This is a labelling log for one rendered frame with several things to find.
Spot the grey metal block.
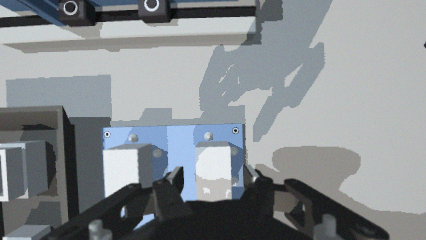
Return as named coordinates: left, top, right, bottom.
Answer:
left=103, top=143, right=153, bottom=198

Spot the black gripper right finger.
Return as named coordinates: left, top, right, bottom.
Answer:
left=229, top=164, right=390, bottom=240

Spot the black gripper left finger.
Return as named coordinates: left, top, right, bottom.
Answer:
left=39, top=166, right=193, bottom=240

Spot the silver metal block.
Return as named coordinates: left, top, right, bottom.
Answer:
left=195, top=141, right=232, bottom=201

